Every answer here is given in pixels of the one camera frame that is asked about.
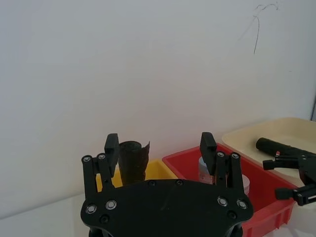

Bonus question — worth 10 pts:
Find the yellow plastic bin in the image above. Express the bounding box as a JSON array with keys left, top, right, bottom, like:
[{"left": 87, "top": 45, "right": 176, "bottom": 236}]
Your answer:
[{"left": 95, "top": 159, "right": 179, "bottom": 194}]

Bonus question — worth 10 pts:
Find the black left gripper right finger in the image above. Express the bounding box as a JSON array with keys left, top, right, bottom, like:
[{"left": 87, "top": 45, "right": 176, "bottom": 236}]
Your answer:
[{"left": 199, "top": 132, "right": 248, "bottom": 198}]

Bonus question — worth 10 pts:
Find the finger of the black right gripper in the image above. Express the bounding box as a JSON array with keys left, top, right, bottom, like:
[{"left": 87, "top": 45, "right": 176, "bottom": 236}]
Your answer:
[
  {"left": 275, "top": 183, "right": 316, "bottom": 207},
  {"left": 262, "top": 154, "right": 301, "bottom": 171}
]

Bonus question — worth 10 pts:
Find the red plastic bin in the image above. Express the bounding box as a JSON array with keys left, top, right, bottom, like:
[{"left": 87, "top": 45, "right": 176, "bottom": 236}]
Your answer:
[{"left": 162, "top": 143, "right": 297, "bottom": 237}]

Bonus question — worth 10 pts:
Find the black rolled sheet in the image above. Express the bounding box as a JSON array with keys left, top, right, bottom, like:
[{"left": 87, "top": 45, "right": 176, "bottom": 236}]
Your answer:
[{"left": 118, "top": 140, "right": 151, "bottom": 186}]

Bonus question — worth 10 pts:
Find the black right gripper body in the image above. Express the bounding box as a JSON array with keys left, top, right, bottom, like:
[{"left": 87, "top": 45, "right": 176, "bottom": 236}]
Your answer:
[{"left": 298, "top": 154, "right": 316, "bottom": 188}]

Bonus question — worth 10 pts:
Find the white round container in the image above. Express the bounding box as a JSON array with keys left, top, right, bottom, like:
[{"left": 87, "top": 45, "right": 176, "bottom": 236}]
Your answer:
[{"left": 241, "top": 173, "right": 251, "bottom": 196}]

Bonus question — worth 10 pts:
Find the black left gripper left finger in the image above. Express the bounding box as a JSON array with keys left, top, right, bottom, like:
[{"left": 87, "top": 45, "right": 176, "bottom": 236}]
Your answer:
[{"left": 81, "top": 133, "right": 120, "bottom": 199}]

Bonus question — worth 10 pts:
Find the cream plastic tray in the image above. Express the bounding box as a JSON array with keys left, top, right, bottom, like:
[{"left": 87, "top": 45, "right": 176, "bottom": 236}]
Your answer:
[{"left": 221, "top": 118, "right": 316, "bottom": 189}]

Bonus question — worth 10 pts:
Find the black cylindrical tool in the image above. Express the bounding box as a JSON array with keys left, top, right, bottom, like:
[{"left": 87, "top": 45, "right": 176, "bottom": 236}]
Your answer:
[{"left": 255, "top": 137, "right": 316, "bottom": 158}]

